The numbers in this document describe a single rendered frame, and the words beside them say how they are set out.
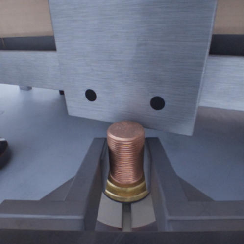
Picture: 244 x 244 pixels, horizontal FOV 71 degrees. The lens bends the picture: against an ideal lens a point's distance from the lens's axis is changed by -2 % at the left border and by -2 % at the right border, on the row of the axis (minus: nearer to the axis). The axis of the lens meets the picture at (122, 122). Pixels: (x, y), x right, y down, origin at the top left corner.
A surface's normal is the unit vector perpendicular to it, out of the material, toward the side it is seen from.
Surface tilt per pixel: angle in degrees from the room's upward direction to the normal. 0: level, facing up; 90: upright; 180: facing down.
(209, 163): 180
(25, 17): 90
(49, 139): 180
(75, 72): 90
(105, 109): 90
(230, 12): 90
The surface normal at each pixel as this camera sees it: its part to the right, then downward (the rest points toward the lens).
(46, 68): -0.37, 0.45
